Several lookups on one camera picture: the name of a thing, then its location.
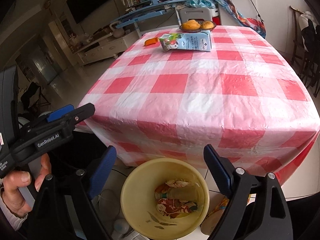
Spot clear plastic bottle green label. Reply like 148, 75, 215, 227
155, 186, 199, 202

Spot blue green milk carton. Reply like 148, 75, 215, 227
159, 31, 212, 52

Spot yellow trash bin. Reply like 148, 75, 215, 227
120, 158, 210, 239

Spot person's left hand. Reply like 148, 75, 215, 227
1, 153, 52, 218

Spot black folding chair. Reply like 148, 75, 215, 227
20, 81, 51, 116

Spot cream TV cabinet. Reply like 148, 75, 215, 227
74, 31, 139, 65

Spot red white checkered tablecloth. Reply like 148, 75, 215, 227
79, 26, 319, 183

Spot pink kettle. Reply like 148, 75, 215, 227
109, 21, 125, 38

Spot yellow mango middle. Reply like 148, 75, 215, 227
180, 20, 201, 30

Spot yellow mango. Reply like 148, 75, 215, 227
180, 20, 201, 30
200, 21, 216, 30

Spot blue study desk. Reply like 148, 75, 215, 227
110, 0, 185, 37

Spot white plastic stool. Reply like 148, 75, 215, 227
179, 7, 213, 23

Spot dark fruit bowl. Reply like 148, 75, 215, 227
180, 20, 216, 33

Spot yellow mango right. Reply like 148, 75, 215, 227
200, 21, 216, 30

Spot blue crumpled cloth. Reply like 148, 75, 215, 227
184, 0, 217, 9

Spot black clothes on chair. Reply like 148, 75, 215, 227
289, 6, 319, 97

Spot white storage cabinet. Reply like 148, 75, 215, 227
212, 0, 313, 53

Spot colourful hanging bag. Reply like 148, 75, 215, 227
214, 0, 266, 38

